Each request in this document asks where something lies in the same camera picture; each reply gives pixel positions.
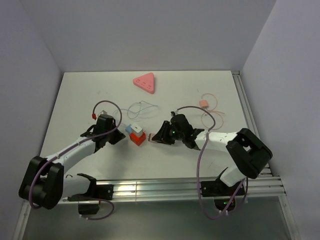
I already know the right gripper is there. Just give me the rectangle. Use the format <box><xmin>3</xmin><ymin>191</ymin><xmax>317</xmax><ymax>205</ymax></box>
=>
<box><xmin>152</xmin><ymin>120</ymin><xmax>185</xmax><ymax>145</ymax></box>

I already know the light blue charger plug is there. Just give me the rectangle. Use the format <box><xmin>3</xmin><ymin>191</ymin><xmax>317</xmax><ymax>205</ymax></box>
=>
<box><xmin>125</xmin><ymin>124</ymin><xmax>132</xmax><ymax>134</ymax></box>

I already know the brown pink charger plug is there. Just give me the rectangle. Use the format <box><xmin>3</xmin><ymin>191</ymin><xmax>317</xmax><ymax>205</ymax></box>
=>
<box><xmin>148</xmin><ymin>133</ymin><xmax>155</xmax><ymax>142</ymax></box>

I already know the white charger plug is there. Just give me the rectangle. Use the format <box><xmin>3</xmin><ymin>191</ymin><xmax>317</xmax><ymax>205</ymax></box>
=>
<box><xmin>130</xmin><ymin>123</ymin><xmax>143</xmax><ymax>138</ymax></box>

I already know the red cube socket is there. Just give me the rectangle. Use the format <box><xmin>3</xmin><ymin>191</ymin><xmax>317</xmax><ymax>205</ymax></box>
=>
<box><xmin>129</xmin><ymin>132</ymin><xmax>147</xmax><ymax>146</ymax></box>

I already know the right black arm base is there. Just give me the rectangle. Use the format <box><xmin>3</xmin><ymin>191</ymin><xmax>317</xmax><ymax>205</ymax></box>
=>
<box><xmin>200</xmin><ymin>180</ymin><xmax>246</xmax><ymax>211</ymax></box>

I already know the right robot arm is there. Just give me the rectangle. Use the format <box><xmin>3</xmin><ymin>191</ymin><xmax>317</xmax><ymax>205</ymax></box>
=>
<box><xmin>148</xmin><ymin>114</ymin><xmax>273</xmax><ymax>195</ymax></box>

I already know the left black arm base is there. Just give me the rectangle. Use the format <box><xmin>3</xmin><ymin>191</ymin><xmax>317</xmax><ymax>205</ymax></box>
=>
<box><xmin>67</xmin><ymin>184</ymin><xmax>114</xmax><ymax>216</ymax></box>

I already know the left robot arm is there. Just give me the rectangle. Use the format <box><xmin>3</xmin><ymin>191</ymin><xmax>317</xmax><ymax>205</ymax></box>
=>
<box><xmin>18</xmin><ymin>114</ymin><xmax>126</xmax><ymax>210</ymax></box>

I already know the orange pink charger plug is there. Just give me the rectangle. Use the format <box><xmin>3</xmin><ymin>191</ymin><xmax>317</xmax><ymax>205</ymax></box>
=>
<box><xmin>199</xmin><ymin>99</ymin><xmax>209</xmax><ymax>109</ymax></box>

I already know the pink triangular power strip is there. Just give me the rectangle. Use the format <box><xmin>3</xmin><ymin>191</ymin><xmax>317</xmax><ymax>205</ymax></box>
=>
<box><xmin>132</xmin><ymin>72</ymin><xmax>156</xmax><ymax>94</ymax></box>

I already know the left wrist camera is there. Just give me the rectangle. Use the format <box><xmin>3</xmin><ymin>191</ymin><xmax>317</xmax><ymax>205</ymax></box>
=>
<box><xmin>91</xmin><ymin>110</ymin><xmax>108</xmax><ymax>121</ymax></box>

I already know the aluminium right rail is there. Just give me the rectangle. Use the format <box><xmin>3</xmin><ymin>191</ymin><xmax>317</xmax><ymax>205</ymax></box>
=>
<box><xmin>231</xmin><ymin>71</ymin><xmax>301</xmax><ymax>240</ymax></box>

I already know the aluminium rail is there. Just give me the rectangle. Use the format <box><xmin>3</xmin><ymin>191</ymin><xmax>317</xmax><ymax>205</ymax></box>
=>
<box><xmin>231</xmin><ymin>71</ymin><xmax>301</xmax><ymax>240</ymax></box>
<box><xmin>23</xmin><ymin>174</ymin><xmax>287</xmax><ymax>206</ymax></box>

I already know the aluminium front rail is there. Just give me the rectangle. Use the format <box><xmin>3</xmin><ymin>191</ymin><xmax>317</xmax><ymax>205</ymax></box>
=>
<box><xmin>23</xmin><ymin>174</ymin><xmax>287</xmax><ymax>206</ymax></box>

